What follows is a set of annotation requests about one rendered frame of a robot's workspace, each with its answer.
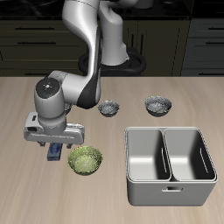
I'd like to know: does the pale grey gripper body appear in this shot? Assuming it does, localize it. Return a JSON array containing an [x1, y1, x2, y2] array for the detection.
[[23, 122, 87, 146]]

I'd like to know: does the blue cream cheese box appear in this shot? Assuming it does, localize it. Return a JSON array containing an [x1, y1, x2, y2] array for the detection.
[[46, 142, 63, 162]]

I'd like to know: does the green bowl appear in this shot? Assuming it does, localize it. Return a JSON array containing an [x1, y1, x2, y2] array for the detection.
[[66, 145, 104, 177]]

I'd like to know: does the small grey fluted dish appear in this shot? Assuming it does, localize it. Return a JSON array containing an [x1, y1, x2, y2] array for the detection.
[[97, 100, 121, 118], [143, 95, 173, 118], [64, 102, 74, 116]]

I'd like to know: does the dark brown kitchen cupboard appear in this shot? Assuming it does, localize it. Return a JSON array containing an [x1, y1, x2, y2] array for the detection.
[[0, 18, 191, 78]]

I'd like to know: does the white two-bin basket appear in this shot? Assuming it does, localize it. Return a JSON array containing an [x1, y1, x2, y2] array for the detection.
[[124, 126, 220, 207]]

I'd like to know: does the black kitchen countertop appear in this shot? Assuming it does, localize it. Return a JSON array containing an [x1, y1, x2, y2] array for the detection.
[[0, 0, 224, 21]]

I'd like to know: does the dark grey kitchen cupboard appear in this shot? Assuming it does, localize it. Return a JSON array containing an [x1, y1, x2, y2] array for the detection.
[[180, 17, 224, 78]]

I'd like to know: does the flat black base plate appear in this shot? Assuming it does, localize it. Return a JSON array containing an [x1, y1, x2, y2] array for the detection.
[[78, 47, 147, 77]]

